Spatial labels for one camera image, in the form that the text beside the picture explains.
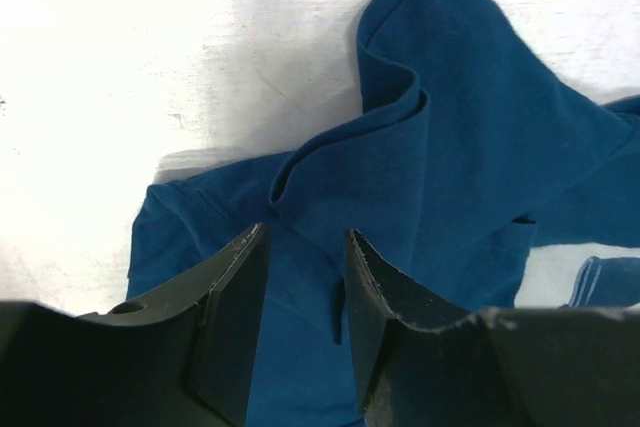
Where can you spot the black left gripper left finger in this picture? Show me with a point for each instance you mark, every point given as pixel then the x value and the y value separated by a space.
pixel 181 354

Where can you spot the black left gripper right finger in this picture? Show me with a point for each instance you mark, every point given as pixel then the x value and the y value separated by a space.
pixel 419 360

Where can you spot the navy blue mickey t-shirt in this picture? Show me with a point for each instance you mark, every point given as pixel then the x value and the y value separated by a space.
pixel 472 168

